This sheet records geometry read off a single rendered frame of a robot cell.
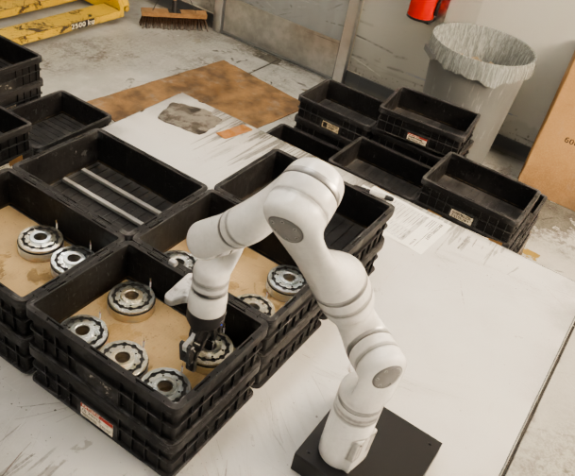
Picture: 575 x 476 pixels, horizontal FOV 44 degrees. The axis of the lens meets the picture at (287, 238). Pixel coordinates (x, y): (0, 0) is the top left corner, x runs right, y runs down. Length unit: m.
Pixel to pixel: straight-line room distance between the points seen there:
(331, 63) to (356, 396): 3.65
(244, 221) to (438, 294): 1.03
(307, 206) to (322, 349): 0.87
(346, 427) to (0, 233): 0.95
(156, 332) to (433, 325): 0.77
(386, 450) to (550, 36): 3.08
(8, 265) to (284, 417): 0.72
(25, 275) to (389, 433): 0.88
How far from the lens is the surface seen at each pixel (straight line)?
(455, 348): 1.90
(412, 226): 2.27
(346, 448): 1.44
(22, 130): 2.71
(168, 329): 1.57
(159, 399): 1.31
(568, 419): 2.93
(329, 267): 1.02
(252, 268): 1.74
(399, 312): 1.94
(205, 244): 1.21
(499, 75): 3.76
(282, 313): 1.50
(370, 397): 1.32
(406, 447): 1.57
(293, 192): 0.94
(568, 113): 4.10
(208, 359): 1.47
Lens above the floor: 1.95
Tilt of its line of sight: 37 degrees down
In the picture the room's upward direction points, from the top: 12 degrees clockwise
